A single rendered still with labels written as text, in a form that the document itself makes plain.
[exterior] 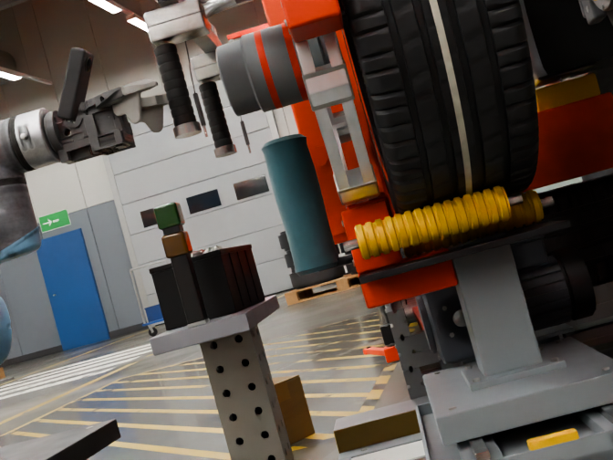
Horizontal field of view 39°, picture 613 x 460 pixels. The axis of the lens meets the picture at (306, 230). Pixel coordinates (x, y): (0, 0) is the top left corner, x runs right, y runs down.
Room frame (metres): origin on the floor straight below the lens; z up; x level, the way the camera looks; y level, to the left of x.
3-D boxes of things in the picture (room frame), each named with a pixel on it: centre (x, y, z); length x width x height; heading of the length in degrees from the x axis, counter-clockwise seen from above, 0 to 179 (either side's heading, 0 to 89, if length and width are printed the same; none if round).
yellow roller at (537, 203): (1.49, -0.28, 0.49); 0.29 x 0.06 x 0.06; 85
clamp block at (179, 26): (1.35, 0.11, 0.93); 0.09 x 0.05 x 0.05; 85
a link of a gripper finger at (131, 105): (1.30, 0.20, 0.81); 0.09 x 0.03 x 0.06; 49
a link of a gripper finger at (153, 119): (1.41, 0.19, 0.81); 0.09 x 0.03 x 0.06; 121
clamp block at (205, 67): (1.69, 0.08, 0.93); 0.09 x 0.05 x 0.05; 85
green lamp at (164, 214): (1.44, 0.22, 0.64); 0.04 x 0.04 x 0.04; 85
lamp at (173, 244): (1.44, 0.22, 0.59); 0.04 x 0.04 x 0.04; 85
